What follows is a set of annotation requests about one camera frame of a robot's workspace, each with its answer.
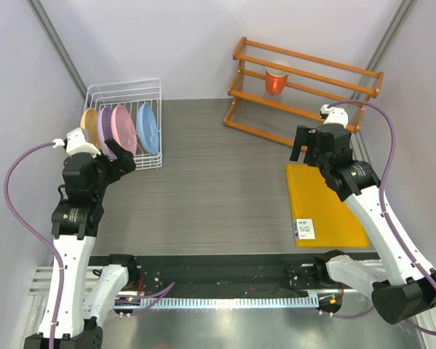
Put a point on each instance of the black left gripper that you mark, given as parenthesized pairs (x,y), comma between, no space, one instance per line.
(124,161)

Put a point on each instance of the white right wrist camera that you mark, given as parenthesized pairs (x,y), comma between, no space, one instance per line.
(334,115)

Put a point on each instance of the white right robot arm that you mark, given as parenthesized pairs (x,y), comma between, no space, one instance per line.
(407,286)

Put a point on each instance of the white slotted cable duct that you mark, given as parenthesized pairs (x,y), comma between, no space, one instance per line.
(245,303)

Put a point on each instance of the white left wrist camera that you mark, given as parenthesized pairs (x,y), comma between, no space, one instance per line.
(77,141)

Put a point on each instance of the orange plate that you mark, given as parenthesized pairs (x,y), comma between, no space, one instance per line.
(89,122)

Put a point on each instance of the pink plate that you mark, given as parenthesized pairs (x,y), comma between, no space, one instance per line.
(123,129)

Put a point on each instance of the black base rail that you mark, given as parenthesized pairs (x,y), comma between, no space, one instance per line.
(233,276)

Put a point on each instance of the orange wooden shelf rack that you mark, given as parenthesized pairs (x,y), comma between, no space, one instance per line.
(312,83)

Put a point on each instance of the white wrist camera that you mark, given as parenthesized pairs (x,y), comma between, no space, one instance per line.
(334,115)
(77,141)

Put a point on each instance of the purple plate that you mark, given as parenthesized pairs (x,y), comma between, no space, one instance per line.
(104,130)

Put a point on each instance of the blue plate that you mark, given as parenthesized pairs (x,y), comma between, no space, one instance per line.
(147,129)

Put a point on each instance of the white wire dish rack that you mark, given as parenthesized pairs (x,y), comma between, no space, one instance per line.
(131,94)

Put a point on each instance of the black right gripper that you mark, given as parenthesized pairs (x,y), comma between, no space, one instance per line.
(306,137)

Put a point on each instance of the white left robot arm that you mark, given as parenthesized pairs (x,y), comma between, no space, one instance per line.
(73,317)

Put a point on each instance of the orange mug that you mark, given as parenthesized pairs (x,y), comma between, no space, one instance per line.
(275,81)

